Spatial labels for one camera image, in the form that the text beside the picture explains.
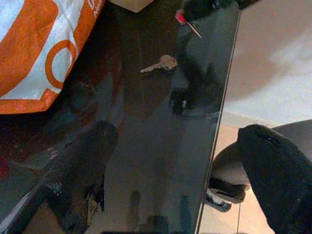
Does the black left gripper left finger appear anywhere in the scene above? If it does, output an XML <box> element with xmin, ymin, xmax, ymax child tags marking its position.
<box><xmin>0</xmin><ymin>119</ymin><xmax>119</xmax><ymax>234</ymax></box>

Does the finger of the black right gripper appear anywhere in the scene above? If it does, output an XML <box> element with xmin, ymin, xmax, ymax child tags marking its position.
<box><xmin>182</xmin><ymin>0</ymin><xmax>235</xmax><ymax>21</ymax></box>

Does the silver metal key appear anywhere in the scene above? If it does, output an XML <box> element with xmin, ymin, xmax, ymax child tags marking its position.
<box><xmin>140</xmin><ymin>55</ymin><xmax>178</xmax><ymax>74</ymax></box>

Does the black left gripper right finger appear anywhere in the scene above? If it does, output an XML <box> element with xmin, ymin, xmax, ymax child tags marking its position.
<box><xmin>237</xmin><ymin>123</ymin><xmax>312</xmax><ymax>234</ymax></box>

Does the orange and white plastic bag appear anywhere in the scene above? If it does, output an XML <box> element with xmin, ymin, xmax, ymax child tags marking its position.
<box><xmin>0</xmin><ymin>0</ymin><xmax>106</xmax><ymax>115</ymax></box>

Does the brown cardboard box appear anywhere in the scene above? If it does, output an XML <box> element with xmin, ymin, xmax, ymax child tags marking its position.
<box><xmin>108</xmin><ymin>0</ymin><xmax>155</xmax><ymax>13</ymax></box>

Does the red key tag with pin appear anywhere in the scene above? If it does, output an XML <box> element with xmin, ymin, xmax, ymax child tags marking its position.
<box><xmin>175</xmin><ymin>9</ymin><xmax>203</xmax><ymax>39</ymax></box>

